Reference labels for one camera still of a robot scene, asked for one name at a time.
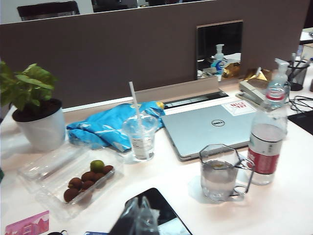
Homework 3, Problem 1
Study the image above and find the brown desk partition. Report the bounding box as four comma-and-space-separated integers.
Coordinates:
0, 0, 312, 114

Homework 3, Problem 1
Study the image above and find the white plant pot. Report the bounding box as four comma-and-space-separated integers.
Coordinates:
12, 98, 67, 151

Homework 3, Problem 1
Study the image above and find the crumpled gold paper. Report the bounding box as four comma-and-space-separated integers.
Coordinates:
244, 67, 272, 83

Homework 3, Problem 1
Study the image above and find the clear red-label water bottle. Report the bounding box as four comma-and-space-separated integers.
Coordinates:
246, 84, 292, 186

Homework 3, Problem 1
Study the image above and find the rectangular framed mirror panel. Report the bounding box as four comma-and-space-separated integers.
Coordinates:
196, 20, 244, 81

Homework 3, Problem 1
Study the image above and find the clear angular glass mug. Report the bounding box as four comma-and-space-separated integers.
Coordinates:
199, 143, 256, 202

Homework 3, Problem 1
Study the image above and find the blue plastic bag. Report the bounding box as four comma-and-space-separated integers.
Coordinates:
66, 100, 166, 151

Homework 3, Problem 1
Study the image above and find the black smartphone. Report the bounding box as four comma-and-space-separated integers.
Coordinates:
124, 188, 194, 235

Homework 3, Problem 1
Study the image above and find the beige cable tray flap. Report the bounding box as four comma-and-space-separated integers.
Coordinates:
134, 75, 219, 104

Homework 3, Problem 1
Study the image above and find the black mouse pad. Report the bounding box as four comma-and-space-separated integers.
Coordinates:
288, 111, 313, 136

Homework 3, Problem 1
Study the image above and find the clear crumpled plastic bag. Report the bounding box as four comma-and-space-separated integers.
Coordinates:
110, 195, 160, 235

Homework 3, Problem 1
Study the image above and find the clear plastic fruit box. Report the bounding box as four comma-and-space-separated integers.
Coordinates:
17, 144, 124, 219

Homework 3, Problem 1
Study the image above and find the clear hand sanitiser pump bottle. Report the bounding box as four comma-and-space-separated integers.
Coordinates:
267, 58, 291, 89

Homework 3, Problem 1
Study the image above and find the black cable bundle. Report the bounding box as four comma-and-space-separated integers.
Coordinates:
289, 95, 313, 114

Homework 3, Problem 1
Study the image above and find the green leafy plant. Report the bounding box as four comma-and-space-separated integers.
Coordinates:
0, 61, 60, 116

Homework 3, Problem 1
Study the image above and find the green lime fruit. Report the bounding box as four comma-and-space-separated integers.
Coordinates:
89, 160, 106, 173

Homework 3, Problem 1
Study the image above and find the white drinking straw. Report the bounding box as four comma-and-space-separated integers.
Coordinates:
128, 81, 143, 128

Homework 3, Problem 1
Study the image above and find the pink printed card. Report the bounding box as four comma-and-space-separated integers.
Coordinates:
5, 210, 50, 235

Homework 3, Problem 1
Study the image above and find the silver Dell laptop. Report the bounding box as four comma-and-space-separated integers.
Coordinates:
160, 96, 263, 163

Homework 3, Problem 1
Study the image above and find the clear plastic lidded cup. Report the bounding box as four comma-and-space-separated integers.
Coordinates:
121, 115, 158, 162

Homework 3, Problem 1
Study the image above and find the beige stapler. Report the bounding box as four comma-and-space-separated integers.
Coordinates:
235, 80, 268, 109

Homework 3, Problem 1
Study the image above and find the black mesh pen holder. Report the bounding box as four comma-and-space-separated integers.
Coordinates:
286, 59, 309, 92

